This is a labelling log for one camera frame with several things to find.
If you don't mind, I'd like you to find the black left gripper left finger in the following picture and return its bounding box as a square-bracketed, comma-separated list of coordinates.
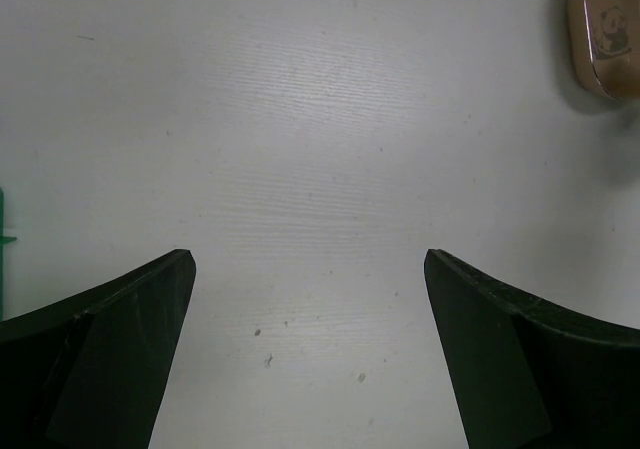
[1, 249, 196, 448]

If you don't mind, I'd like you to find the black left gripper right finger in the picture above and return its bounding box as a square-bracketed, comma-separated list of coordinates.
[424, 249, 639, 448]

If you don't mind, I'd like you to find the pink square plate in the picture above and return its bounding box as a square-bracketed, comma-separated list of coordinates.
[567, 0, 639, 101]

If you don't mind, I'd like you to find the green plastic bin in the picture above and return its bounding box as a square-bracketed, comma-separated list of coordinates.
[0, 189, 16, 320]

